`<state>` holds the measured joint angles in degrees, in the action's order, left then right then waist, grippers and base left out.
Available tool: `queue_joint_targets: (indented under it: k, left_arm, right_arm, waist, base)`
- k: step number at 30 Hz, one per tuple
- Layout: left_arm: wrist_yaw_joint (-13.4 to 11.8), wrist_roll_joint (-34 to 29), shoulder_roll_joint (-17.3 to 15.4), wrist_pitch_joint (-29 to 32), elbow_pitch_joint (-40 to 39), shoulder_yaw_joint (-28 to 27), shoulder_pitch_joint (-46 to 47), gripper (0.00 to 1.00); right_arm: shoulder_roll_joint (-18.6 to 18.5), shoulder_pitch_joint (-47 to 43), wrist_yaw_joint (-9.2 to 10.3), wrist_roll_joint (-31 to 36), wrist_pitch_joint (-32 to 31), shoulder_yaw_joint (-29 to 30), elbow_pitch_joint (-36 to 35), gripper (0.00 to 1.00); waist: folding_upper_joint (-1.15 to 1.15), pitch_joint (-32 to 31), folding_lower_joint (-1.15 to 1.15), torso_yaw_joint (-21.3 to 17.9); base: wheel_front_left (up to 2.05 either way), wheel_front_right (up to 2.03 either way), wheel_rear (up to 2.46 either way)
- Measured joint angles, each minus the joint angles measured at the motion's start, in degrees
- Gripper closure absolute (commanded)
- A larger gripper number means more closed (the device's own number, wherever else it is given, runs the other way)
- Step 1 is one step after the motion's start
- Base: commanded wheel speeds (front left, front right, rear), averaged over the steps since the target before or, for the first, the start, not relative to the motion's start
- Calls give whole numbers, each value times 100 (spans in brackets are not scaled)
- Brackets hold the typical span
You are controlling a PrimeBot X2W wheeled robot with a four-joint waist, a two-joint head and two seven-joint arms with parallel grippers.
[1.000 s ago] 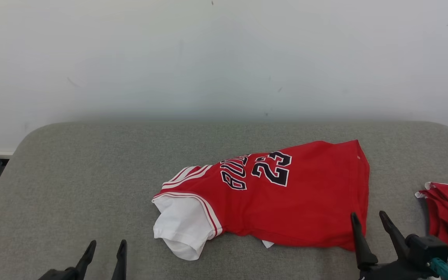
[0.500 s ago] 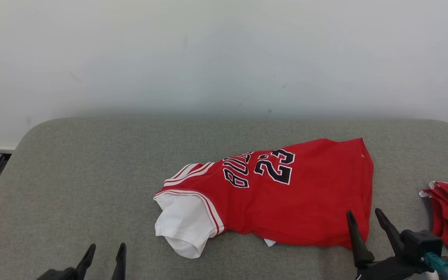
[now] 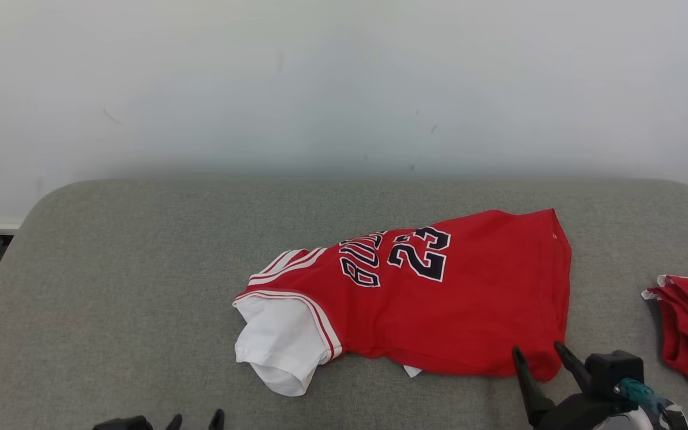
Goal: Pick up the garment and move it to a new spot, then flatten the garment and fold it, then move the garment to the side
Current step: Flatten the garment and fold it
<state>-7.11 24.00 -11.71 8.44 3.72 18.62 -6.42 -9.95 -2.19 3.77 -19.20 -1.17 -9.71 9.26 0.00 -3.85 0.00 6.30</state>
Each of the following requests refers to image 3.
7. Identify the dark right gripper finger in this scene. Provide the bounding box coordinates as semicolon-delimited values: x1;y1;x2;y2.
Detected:
554;341;595;393
511;346;556;426

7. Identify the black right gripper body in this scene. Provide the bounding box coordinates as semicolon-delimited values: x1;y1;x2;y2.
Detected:
534;394;636;430

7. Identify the red basketball jersey number 23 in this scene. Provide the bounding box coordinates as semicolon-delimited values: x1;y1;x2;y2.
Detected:
232;208;573;398

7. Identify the right camera cable teal plug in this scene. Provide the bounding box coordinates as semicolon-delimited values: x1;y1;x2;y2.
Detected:
614;377;674;420

